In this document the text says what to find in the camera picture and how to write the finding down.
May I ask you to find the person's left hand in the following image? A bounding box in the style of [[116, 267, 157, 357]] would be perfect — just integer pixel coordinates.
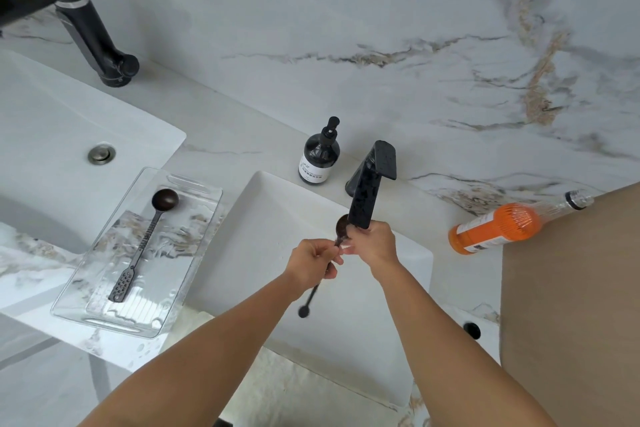
[[283, 239, 346, 300]]

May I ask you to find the person's right hand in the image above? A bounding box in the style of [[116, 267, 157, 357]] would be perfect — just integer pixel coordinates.
[[342, 220, 401, 282]]

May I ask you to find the dark spoon with ball-end handle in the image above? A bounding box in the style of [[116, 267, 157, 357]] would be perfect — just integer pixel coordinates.
[[297, 213, 354, 319]]

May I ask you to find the clear plastic tray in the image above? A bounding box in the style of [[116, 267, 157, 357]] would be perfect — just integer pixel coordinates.
[[49, 166, 224, 340]]

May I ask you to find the dark spoon with perforated handle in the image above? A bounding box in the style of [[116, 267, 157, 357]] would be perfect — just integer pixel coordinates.
[[107, 188, 180, 304]]

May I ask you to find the person's left forearm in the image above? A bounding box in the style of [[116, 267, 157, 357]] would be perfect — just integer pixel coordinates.
[[79, 276, 306, 427]]

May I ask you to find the person's right forearm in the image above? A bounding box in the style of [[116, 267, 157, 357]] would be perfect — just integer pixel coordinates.
[[375, 261, 559, 427]]

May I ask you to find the black angular faucet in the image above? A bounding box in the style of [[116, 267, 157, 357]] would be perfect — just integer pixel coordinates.
[[345, 140, 397, 230]]

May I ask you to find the white rectangular sink basin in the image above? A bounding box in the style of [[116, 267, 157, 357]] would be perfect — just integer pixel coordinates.
[[0, 49, 187, 255], [187, 170, 435, 410]]

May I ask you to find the dark soap pump bottle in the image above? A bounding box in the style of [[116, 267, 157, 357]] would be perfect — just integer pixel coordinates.
[[297, 116, 341, 186]]

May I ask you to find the orange bottle with clear neck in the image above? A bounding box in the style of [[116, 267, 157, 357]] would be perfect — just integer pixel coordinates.
[[447, 189, 595, 256]]

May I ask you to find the brown wooden panel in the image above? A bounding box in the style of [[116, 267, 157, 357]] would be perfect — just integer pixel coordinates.
[[499, 181, 640, 427]]

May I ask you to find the metal sink drain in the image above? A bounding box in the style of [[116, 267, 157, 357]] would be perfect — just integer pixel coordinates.
[[87, 143, 117, 166]]

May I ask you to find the black swivel faucet with label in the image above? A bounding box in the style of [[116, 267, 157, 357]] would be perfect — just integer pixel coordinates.
[[0, 0, 141, 88]]

